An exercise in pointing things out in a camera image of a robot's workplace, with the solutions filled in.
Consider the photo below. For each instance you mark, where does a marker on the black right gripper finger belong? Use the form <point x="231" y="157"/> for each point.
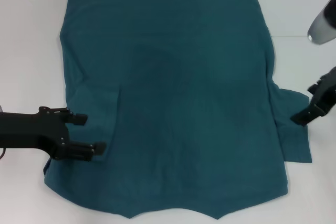
<point x="314" y="88"/>
<point x="304" y="117"/>

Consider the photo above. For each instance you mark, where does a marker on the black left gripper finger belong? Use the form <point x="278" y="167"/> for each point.
<point x="99" y="148"/>
<point x="80" y="119"/>

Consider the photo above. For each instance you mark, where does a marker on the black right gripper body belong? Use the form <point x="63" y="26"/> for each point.
<point x="326" y="95"/>

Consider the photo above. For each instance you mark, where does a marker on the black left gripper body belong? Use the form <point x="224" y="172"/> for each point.
<point x="29" y="132"/>

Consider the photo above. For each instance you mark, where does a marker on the teal blue t-shirt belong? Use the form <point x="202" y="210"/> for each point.
<point x="183" y="82"/>

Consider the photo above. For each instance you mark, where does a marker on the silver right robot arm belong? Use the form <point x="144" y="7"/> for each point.
<point x="321" y="24"/>

